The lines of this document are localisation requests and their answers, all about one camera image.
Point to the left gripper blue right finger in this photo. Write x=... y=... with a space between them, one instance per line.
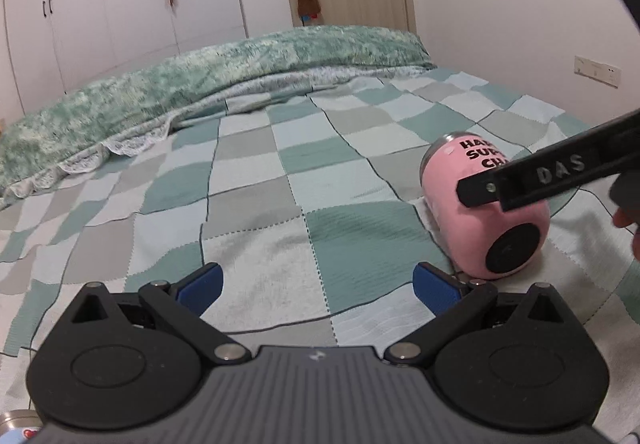
x=444 y=294

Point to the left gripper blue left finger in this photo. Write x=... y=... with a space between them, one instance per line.
x=193 y=294

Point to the pink steel cup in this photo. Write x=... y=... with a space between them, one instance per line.
x=484 y=242

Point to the right hand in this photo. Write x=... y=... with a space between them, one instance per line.
x=620 y=220

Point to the checkered green bed blanket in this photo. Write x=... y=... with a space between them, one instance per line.
x=308 y=198

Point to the green floral duvet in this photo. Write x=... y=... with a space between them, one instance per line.
x=125 y=115

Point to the brown plush toy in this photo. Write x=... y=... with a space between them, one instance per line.
x=308 y=11

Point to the white wall socket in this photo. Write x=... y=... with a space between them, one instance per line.
x=600 y=72

